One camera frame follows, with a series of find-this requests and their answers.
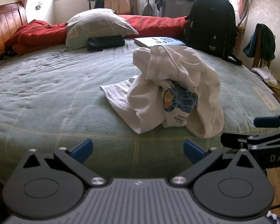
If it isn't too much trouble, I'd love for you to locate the tan hanging cloth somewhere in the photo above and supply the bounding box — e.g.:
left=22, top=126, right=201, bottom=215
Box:
left=104, top=0, right=131, bottom=14

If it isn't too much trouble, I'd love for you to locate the red quilt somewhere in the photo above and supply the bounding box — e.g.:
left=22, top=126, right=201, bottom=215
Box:
left=5, top=15, right=192, bottom=56

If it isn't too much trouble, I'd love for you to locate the black backpack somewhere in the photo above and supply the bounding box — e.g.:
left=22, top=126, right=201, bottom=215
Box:
left=183, top=0, right=243, bottom=66

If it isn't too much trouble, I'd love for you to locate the wooden chair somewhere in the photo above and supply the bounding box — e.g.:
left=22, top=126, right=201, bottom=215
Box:
left=251, top=24, right=280, bottom=112

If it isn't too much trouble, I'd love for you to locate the wooden headboard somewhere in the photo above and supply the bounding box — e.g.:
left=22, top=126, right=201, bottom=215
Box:
left=0, top=1, right=28, bottom=67

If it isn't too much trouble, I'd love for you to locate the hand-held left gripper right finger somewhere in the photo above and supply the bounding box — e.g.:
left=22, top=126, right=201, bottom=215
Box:
left=170, top=139, right=259, bottom=188

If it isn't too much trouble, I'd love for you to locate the dark cloth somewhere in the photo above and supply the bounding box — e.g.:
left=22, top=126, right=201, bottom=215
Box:
left=3, top=48, right=17, bottom=60

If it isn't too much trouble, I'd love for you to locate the blue book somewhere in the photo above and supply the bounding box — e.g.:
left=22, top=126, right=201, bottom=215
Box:
left=134, top=37, right=186, bottom=48

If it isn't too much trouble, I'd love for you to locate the grey folded rack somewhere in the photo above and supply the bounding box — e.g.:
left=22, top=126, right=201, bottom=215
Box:
left=142, top=2, right=154, bottom=17

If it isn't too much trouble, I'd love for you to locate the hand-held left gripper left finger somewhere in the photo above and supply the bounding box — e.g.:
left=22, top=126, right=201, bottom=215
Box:
left=22, top=138, right=107, bottom=188

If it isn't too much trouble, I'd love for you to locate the stack of papers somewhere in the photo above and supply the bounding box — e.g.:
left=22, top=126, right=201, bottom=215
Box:
left=251, top=66, right=280, bottom=89

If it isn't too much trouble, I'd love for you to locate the black pouch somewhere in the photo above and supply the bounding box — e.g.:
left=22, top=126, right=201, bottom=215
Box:
left=87, top=35, right=126, bottom=52

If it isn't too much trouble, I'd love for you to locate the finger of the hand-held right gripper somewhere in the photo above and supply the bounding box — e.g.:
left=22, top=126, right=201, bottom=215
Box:
left=220, top=127, right=280, bottom=151
left=253, top=112, right=280, bottom=129

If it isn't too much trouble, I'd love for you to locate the white t-shirt with blue print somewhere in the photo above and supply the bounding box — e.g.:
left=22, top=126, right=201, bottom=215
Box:
left=99, top=45, right=224, bottom=139

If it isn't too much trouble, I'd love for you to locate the grey-green pillow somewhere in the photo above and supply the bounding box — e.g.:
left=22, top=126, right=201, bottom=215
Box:
left=63, top=8, right=139, bottom=52

